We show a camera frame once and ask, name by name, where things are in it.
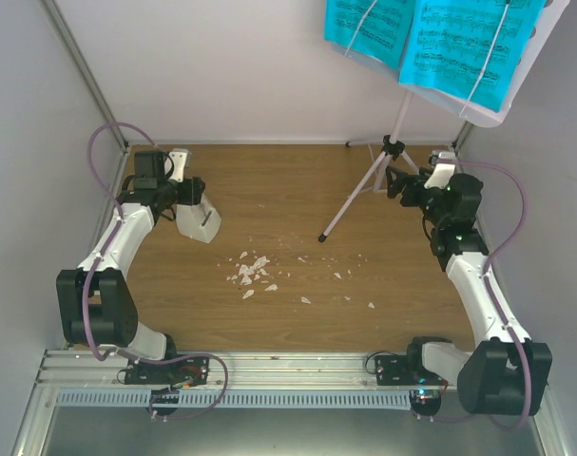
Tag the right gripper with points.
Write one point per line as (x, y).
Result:
(402, 179)

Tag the grey slotted cable duct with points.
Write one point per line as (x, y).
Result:
(235, 399)

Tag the white metronome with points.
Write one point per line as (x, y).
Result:
(199, 222)

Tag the aluminium rail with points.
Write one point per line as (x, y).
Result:
(255, 370)

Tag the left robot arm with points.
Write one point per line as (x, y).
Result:
(96, 307)

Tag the pink music stand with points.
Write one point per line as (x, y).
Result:
(469, 113)

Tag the blue sheet music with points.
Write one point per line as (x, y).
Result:
(468, 49)
(377, 29)

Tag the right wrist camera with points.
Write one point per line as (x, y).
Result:
(443, 167)

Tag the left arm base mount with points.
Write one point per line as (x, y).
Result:
(166, 381)

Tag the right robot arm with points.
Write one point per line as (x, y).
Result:
(507, 372)

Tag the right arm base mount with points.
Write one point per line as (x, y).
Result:
(425, 389)

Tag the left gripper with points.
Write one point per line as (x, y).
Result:
(194, 192)

